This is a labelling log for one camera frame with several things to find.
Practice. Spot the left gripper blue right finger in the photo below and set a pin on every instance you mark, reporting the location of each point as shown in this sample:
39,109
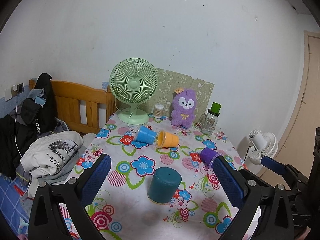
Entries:
247,192

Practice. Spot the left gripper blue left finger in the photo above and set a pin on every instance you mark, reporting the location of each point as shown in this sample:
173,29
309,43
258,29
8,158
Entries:
46,220

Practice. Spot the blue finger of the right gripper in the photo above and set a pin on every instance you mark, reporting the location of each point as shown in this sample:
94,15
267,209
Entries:
273,165

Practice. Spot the teal cup with yellow rim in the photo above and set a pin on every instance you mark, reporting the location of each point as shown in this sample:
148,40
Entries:
163,185

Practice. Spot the purple plastic cup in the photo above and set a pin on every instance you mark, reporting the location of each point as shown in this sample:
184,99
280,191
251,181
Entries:
208,156

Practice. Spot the blue plastic cup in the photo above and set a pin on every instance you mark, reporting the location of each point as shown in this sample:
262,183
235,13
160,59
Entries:
145,135

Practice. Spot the orange plastic cup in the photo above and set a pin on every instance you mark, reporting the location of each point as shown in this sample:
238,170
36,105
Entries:
166,140

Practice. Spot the white floor fan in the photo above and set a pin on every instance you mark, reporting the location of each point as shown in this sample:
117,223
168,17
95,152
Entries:
257,145

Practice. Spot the white folded t-shirt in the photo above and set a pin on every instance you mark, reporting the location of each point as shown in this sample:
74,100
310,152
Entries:
48,155

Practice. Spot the blue bed sheet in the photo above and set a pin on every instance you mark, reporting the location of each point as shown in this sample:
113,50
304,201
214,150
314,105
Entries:
14,218

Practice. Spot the black bag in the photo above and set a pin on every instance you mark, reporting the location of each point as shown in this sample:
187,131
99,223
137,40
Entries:
34,116

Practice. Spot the glass jar with green lid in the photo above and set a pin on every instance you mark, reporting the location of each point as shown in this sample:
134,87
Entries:
209,120

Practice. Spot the floral tablecloth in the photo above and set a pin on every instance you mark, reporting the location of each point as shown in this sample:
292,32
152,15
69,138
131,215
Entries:
121,209

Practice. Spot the purple plush toy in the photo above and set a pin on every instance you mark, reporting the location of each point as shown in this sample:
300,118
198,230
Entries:
184,104

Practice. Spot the cotton swab container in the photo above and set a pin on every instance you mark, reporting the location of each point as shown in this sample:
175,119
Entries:
158,110

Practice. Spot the green desk fan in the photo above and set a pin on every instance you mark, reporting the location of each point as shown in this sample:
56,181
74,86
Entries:
133,82

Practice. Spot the beige patterned foam board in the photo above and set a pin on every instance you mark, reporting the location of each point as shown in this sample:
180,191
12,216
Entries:
169,81

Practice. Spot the wall power socket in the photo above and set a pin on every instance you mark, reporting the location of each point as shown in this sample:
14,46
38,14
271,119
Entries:
9,93

